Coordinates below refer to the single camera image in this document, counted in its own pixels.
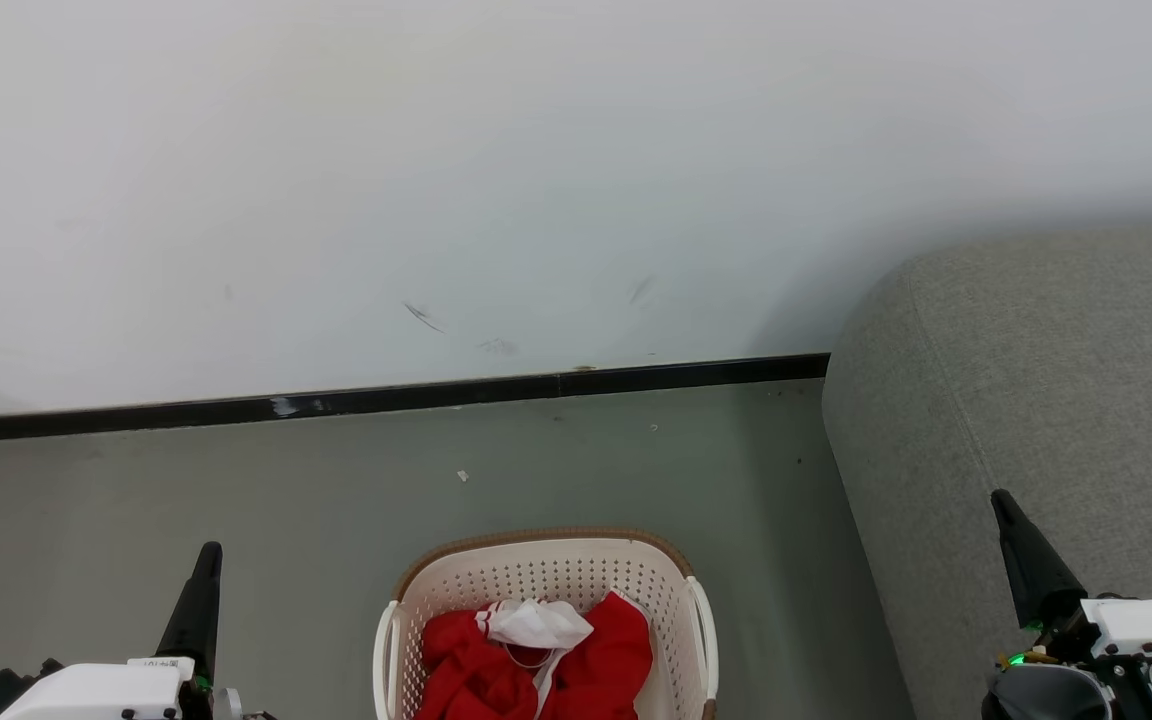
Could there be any grey fabric sofa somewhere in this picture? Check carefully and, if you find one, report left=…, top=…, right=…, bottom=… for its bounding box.
left=821, top=222, right=1152, bottom=720

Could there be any black skirting board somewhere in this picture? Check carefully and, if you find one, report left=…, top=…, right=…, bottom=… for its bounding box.
left=0, top=353, right=831, bottom=446

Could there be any white laundry basket brown rim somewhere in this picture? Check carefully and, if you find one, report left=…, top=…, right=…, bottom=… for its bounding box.
left=373, top=528, right=719, bottom=720

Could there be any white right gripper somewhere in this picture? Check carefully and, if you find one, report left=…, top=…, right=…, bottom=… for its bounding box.
left=981, top=489, right=1152, bottom=720

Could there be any red and white garment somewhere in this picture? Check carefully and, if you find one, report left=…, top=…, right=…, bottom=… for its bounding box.
left=414, top=590, right=655, bottom=720

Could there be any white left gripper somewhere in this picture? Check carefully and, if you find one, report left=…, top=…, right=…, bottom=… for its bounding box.
left=0, top=543, right=224, bottom=720

